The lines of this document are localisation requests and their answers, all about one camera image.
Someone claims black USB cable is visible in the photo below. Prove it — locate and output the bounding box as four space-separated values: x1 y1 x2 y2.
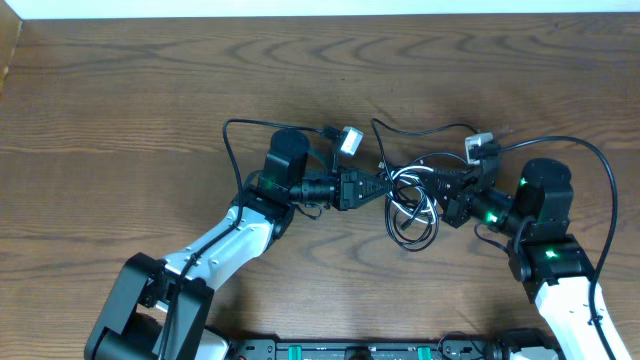
369 117 481 253

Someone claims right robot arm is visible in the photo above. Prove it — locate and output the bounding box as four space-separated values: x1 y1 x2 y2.
419 158 630 359

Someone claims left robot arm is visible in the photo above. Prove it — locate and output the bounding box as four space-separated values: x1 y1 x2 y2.
84 129 391 359

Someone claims left camera cable black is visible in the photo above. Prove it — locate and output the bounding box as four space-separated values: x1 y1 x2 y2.
158 119 337 359

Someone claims camera cable black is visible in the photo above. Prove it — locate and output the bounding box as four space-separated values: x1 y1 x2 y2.
479 136 630 359
158 119 337 359

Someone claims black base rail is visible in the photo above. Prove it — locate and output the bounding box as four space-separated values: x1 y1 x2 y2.
219 327 561 360

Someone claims right camera cable black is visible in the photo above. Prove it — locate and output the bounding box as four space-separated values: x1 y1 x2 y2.
479 136 630 359

